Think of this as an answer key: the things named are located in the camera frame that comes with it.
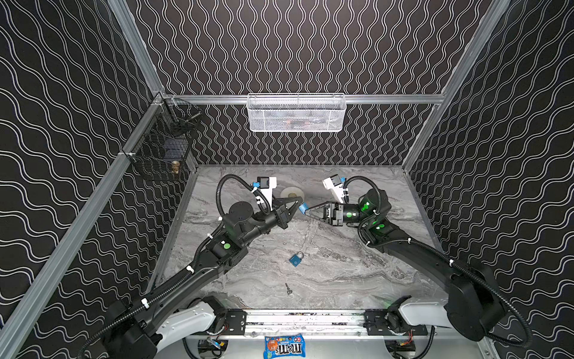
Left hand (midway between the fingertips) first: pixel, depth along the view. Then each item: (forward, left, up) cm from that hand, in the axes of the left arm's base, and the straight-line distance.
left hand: (309, 202), depth 61 cm
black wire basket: (+34, +62, -10) cm, 71 cm away
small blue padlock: (+1, +1, -4) cm, 4 cm away
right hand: (-1, +1, -6) cm, 6 cm away
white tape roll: (+33, +7, -35) cm, 49 cm away
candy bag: (-29, +7, -35) cm, 46 cm away
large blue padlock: (-1, +4, -35) cm, 36 cm away
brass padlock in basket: (+20, +49, -6) cm, 53 cm away
